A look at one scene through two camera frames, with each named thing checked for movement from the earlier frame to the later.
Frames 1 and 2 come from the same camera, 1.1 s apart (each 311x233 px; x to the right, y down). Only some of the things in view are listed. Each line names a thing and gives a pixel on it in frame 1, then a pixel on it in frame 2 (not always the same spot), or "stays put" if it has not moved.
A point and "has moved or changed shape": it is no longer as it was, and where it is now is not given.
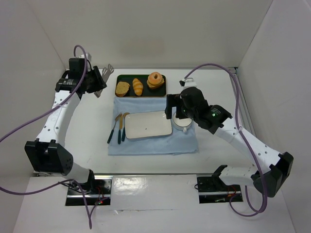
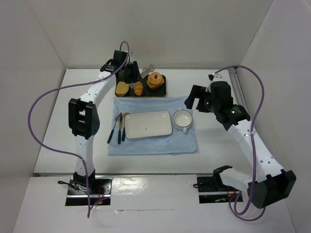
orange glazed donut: x=155 y=78 stays put
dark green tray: x=160 y=91 stays put
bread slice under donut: x=154 y=86 stays put
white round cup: x=181 y=124 stays put
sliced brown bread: x=122 y=89 stays put
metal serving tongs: x=105 y=74 has moved or changed shape
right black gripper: x=171 y=106 -> x=200 y=97
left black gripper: x=98 y=79 -> x=133 y=71
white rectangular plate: x=140 y=124 stays put
